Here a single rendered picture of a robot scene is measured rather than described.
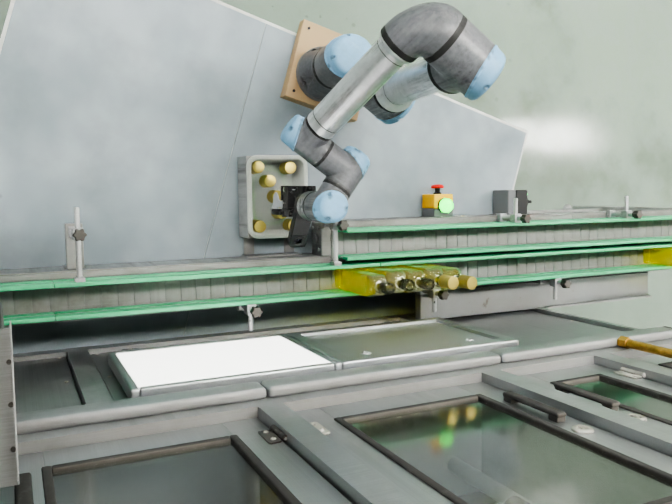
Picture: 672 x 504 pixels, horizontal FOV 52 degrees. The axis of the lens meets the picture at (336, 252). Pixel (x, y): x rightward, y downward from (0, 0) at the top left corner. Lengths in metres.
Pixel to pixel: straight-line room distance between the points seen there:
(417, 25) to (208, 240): 0.84
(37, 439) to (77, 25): 1.06
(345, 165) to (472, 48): 0.40
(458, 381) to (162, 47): 1.13
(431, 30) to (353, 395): 0.73
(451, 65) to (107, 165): 0.91
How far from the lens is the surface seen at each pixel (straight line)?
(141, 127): 1.88
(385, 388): 1.39
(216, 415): 1.27
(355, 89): 1.52
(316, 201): 1.60
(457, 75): 1.47
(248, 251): 1.94
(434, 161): 2.21
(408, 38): 1.45
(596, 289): 2.50
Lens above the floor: 2.60
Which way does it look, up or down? 64 degrees down
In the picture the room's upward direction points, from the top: 100 degrees clockwise
